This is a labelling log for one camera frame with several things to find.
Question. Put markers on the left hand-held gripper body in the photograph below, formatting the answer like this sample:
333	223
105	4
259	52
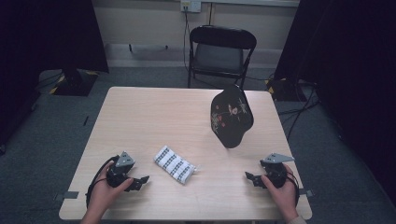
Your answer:
120	174

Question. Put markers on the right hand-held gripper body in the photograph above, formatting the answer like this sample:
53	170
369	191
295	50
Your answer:
276	174

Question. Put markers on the white striped packet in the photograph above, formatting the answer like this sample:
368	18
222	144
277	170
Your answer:
174	164

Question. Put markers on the black floral lacquer tray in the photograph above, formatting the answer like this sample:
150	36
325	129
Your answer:
232	119

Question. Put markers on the person's right hand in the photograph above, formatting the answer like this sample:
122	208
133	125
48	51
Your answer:
286	196

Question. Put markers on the person's left hand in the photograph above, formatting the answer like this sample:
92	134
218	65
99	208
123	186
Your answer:
102	193

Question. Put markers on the grey tape strip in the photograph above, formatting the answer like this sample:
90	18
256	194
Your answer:
308	193
70	195

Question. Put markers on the small black floor strip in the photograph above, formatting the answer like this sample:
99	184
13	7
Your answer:
86	120

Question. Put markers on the black stand base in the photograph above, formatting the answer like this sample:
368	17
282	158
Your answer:
74	83
285	90

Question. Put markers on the black folding chair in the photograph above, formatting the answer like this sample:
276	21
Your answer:
219	57

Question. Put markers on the dark curtain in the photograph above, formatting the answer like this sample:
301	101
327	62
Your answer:
351	62
46	37

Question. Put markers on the white wall socket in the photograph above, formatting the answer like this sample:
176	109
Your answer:
190	5

